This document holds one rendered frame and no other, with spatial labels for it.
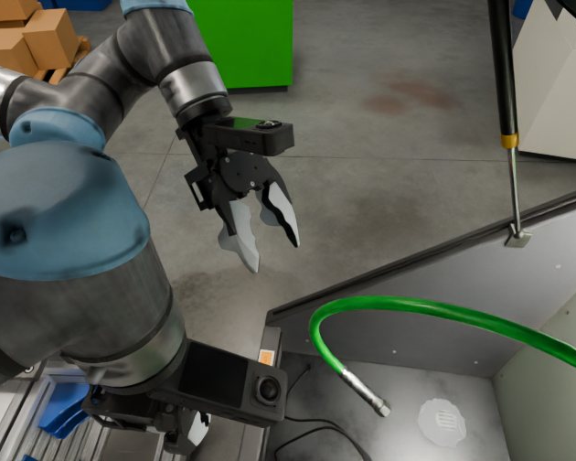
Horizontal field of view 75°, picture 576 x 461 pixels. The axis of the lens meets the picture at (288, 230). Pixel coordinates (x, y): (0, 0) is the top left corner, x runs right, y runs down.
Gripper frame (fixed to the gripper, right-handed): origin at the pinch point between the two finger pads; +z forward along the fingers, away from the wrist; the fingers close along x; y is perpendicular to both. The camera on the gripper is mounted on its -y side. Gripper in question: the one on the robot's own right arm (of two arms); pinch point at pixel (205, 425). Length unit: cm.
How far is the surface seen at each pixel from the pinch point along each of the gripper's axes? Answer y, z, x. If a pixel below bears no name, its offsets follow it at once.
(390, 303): -18.2, -14.2, -9.7
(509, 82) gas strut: -29, -27, -30
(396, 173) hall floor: -60, 126, -215
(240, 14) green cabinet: 72, 56, -315
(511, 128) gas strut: -31.4, -22.2, -30.1
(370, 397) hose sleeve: -19.9, 8.9, -9.0
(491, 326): -25.8, -17.3, -6.5
